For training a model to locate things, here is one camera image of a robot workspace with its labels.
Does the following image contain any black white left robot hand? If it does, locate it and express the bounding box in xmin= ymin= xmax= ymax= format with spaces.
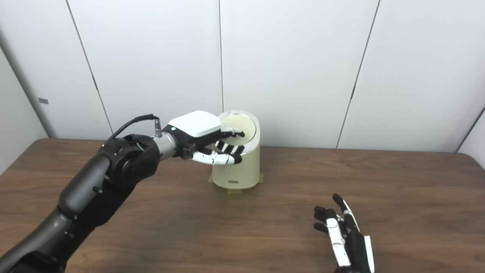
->
xmin=163 ymin=110 xmax=246 ymax=166

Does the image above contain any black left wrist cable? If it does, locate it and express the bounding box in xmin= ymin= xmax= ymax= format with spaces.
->
xmin=102 ymin=114 xmax=163 ymax=148

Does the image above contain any cream round bin lid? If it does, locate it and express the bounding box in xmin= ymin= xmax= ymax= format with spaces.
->
xmin=219 ymin=114 xmax=257 ymax=144

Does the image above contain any cream-colored bin body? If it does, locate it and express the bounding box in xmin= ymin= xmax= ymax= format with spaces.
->
xmin=210 ymin=110 xmax=261 ymax=190

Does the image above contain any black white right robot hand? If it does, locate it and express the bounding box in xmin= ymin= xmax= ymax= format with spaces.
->
xmin=313 ymin=193 xmax=375 ymax=273

